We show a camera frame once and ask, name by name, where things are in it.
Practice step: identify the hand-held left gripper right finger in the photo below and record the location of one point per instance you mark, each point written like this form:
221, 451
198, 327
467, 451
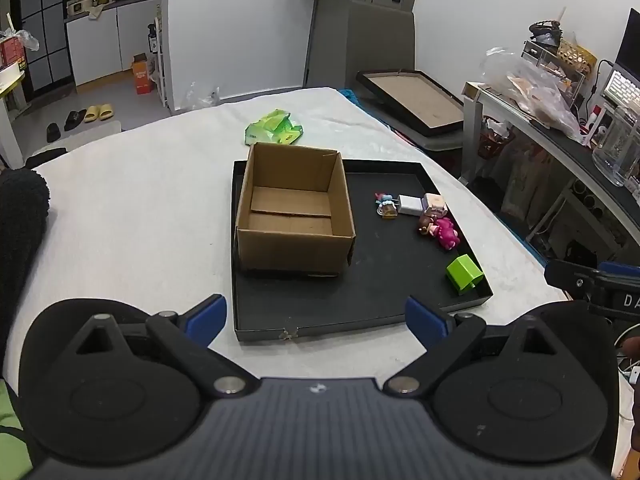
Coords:
425, 320

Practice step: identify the beige block-head figurine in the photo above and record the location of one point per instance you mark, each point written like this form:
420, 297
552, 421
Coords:
434, 204

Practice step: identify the green cloth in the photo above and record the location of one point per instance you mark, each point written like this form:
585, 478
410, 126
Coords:
7, 410

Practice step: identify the computer keyboard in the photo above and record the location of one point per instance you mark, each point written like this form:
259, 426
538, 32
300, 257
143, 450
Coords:
622, 90

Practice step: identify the black slipper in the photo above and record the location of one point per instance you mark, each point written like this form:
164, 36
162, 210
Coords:
75, 120
53, 132

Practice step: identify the orange box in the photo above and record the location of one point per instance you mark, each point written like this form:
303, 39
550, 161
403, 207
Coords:
142, 77

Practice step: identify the red basket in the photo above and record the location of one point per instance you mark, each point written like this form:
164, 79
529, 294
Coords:
495, 144

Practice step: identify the grey desk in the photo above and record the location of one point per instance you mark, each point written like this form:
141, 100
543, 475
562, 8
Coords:
550, 135

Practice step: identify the green box toy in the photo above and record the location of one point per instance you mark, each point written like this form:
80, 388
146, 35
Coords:
462, 270

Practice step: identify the person's right hand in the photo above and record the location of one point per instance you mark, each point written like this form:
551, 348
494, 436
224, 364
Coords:
632, 348

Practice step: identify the white cabinet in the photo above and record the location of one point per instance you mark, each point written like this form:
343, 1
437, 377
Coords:
95, 45

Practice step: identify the green tissue packet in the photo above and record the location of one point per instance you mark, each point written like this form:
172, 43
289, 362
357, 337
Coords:
272, 130

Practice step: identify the wicker basket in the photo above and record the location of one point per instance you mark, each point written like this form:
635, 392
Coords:
577, 57

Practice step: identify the yellow slipper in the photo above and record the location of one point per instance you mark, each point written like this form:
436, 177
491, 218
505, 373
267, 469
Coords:
91, 114
106, 111

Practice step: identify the blue patterned sheet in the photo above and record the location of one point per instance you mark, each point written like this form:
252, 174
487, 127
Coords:
349, 95

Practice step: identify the red box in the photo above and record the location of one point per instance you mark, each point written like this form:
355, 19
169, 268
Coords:
11, 52

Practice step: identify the clear plastic bag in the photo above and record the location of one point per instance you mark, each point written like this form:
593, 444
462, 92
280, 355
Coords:
530, 90

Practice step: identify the crumpled clear floor bag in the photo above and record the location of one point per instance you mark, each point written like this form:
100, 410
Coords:
202, 96

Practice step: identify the clear plastic container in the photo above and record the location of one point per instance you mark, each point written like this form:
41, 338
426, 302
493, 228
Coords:
615, 150

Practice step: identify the dark spray bottle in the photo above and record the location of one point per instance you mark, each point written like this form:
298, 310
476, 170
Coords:
151, 39

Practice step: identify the dark monitor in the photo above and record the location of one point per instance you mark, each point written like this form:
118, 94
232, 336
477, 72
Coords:
631, 45

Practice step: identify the metal pole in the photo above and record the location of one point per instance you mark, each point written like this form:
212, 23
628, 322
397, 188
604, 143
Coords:
314, 25

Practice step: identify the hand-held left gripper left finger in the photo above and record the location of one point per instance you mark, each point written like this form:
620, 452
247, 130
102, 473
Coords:
207, 317

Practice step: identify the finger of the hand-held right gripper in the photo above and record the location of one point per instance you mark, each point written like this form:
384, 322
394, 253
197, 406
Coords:
565, 272

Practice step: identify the pink doll figurine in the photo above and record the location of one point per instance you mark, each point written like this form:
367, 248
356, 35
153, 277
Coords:
444, 232

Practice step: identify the brown cardboard box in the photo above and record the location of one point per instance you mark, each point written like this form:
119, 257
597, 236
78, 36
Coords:
295, 245

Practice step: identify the black shallow tray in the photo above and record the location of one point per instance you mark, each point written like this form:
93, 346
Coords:
380, 270

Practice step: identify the beige tote bag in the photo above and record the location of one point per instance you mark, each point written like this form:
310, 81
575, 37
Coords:
525, 180

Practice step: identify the small blue figurine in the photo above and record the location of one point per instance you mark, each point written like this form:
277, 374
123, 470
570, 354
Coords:
386, 206

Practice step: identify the black framed board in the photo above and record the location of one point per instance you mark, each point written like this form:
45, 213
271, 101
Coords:
410, 100

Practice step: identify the black grid window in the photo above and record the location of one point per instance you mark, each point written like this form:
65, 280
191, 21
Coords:
40, 25

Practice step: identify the white plug charger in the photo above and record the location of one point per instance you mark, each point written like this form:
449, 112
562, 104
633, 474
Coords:
410, 204

